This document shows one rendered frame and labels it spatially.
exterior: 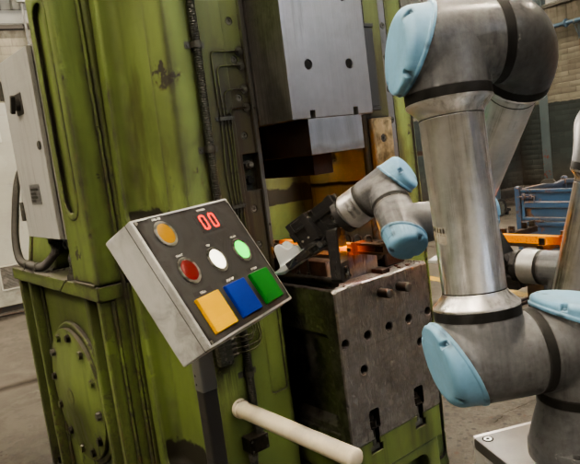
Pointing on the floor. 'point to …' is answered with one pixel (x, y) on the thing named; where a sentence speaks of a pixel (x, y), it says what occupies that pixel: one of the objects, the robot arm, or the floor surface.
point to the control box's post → (210, 409)
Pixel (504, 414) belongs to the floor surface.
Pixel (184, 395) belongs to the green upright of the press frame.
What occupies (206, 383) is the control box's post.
